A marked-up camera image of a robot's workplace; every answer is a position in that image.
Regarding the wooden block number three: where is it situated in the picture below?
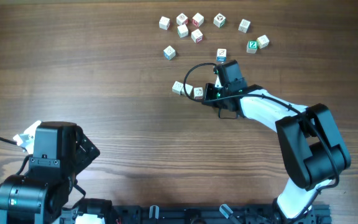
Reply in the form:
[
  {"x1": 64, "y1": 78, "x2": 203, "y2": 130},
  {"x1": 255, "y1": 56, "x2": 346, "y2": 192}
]
[{"x1": 257, "y1": 35, "x2": 270, "y2": 49}]

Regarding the wooden block number six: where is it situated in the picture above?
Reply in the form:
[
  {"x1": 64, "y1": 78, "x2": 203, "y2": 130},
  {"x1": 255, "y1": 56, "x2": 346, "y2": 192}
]
[{"x1": 172, "y1": 81, "x2": 183, "y2": 95}]

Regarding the wooden block red letter M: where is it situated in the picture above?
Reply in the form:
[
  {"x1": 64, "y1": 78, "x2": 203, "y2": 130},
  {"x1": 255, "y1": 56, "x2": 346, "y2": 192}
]
[{"x1": 192, "y1": 12, "x2": 204, "y2": 27}]

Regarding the wooden block yellow letter B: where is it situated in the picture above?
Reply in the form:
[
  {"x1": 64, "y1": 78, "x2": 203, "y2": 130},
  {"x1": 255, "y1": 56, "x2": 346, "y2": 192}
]
[{"x1": 238, "y1": 19, "x2": 250, "y2": 33}]

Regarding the wooden block number one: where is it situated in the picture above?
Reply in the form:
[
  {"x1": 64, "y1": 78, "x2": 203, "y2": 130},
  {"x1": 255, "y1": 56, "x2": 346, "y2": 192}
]
[{"x1": 177, "y1": 24, "x2": 188, "y2": 38}]

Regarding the wooden block baseball picture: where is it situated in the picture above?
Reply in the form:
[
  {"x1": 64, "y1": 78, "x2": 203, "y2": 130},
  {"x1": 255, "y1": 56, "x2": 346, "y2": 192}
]
[{"x1": 193, "y1": 87, "x2": 204, "y2": 100}]

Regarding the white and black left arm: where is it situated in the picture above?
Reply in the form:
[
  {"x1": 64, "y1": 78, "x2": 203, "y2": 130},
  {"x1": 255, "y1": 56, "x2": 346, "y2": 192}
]
[{"x1": 0, "y1": 121, "x2": 119, "y2": 223}]

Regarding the wooden block strawberry picture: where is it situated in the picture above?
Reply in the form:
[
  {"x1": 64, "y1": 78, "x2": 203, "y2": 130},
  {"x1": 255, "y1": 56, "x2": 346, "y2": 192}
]
[{"x1": 163, "y1": 45, "x2": 176, "y2": 60}]

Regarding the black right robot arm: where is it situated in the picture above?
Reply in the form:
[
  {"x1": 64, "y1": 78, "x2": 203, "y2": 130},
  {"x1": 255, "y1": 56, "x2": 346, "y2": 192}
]
[{"x1": 201, "y1": 60, "x2": 351, "y2": 223}]

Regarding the wooden block leaf picture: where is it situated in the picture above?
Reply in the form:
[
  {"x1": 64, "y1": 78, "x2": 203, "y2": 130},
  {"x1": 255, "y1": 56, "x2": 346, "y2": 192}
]
[{"x1": 216, "y1": 49, "x2": 227, "y2": 62}]

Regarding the wooden block green letter Z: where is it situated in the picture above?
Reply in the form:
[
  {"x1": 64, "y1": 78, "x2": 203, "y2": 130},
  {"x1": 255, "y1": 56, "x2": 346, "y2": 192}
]
[{"x1": 246, "y1": 40, "x2": 258, "y2": 54}]

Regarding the wooden block animal picture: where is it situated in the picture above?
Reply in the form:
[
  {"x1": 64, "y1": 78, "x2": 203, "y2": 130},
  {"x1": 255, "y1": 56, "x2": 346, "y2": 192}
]
[{"x1": 191, "y1": 29, "x2": 203, "y2": 43}]

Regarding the plain wooden block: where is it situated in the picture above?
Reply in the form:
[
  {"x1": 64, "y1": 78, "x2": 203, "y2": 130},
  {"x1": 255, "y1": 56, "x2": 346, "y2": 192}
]
[{"x1": 181, "y1": 84, "x2": 193, "y2": 96}]

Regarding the wooden block shell picture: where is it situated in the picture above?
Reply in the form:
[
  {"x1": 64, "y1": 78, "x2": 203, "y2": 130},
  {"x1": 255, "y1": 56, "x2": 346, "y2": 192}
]
[{"x1": 177, "y1": 13, "x2": 188, "y2": 26}]

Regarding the wooden block red side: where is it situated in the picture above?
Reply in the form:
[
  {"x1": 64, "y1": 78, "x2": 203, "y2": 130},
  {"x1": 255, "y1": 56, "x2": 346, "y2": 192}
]
[{"x1": 159, "y1": 16, "x2": 170, "y2": 30}]

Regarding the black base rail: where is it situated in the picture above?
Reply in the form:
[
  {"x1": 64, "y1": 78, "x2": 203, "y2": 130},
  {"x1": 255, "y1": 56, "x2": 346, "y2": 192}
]
[{"x1": 110, "y1": 203, "x2": 332, "y2": 224}]

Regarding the wooden block soccer ball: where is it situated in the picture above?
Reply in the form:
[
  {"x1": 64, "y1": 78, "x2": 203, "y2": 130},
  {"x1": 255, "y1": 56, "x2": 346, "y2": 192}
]
[{"x1": 213, "y1": 13, "x2": 226, "y2": 28}]

